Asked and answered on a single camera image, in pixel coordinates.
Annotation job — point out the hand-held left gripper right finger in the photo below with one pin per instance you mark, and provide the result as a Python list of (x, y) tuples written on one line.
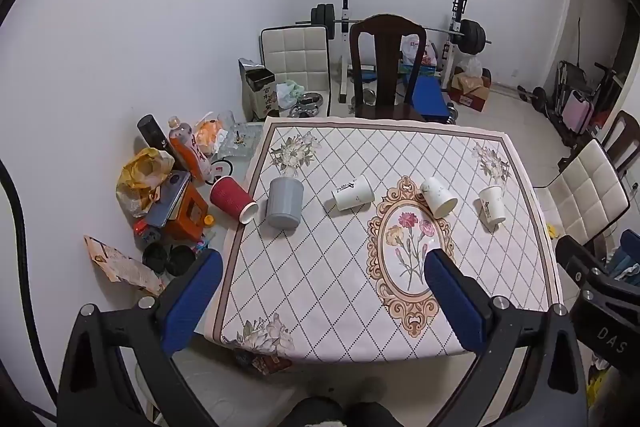
[(455, 302)]

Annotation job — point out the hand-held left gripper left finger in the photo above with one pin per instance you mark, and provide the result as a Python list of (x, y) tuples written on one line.
[(192, 302)]

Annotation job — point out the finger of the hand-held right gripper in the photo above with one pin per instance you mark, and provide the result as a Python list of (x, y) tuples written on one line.
[(580, 259)]

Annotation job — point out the white paper cup black print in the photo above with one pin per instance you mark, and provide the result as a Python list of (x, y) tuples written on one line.
[(492, 206), (352, 194)]

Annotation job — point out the white speckled paper cup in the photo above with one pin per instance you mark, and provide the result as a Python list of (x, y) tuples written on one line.
[(437, 197)]

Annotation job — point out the red ribbed paper cup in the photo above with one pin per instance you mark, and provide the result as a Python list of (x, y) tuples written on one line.
[(230, 198)]

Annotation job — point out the grey plastic cup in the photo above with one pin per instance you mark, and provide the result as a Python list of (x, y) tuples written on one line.
[(284, 204)]

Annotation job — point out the black round lid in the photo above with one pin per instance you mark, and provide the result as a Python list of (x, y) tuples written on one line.
[(181, 259), (154, 256)]

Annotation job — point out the blue cloth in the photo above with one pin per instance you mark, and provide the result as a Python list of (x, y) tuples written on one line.
[(625, 257)]

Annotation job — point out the white padded chair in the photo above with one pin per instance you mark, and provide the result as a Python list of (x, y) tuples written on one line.
[(295, 57), (585, 192)]

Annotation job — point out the brown printed leaflet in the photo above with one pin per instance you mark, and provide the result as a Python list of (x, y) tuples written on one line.
[(120, 264)]

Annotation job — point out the orange box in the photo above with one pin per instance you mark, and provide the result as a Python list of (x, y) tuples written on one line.
[(187, 214)]

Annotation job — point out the grey-blue tablet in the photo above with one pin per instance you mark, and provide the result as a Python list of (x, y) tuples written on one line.
[(167, 202)]

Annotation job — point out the floral patterned tablecloth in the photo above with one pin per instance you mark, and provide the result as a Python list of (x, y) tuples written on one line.
[(325, 287)]

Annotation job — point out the dark wooden chair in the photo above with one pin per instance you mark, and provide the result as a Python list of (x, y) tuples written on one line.
[(387, 57), (625, 132)]

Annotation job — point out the yellow plastic bag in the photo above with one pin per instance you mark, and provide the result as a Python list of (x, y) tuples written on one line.
[(142, 174)]

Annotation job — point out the pink suitcase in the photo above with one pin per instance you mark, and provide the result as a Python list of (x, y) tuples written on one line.
[(577, 112)]

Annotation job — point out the orange drink bottle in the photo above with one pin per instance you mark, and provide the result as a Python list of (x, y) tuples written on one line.
[(189, 149)]

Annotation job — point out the glass ashtray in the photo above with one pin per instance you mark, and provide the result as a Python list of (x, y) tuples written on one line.
[(240, 142)]

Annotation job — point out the short black dumbbell bar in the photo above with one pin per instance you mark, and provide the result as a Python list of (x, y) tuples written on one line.
[(537, 97)]

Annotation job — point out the clear bag of oranges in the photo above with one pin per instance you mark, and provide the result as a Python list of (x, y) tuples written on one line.
[(210, 134)]

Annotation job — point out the black bottle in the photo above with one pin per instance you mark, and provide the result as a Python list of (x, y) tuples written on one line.
[(154, 137)]

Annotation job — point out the black folded cart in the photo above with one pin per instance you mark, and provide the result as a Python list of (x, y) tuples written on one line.
[(567, 77)]

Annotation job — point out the cardboard box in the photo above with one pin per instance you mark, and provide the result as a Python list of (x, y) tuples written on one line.
[(470, 94)]

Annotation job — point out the blue weight bench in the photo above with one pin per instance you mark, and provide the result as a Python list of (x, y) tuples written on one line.
[(429, 99)]

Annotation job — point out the beige and black printed box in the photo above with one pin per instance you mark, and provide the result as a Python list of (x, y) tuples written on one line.
[(261, 99)]

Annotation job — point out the white plastic bag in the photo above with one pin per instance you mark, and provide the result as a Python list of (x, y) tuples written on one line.
[(472, 68)]

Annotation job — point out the metal bowls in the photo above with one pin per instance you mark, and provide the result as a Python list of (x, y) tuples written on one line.
[(306, 104)]

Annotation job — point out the pale green plastic bag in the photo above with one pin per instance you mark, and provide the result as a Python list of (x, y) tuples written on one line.
[(289, 93)]

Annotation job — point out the barbell with black plates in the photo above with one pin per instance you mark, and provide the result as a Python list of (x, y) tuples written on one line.
[(472, 37)]

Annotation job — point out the white bag red print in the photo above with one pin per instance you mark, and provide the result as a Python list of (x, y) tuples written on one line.
[(412, 49)]

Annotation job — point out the white squat rack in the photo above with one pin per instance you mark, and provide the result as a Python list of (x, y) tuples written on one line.
[(345, 57)]

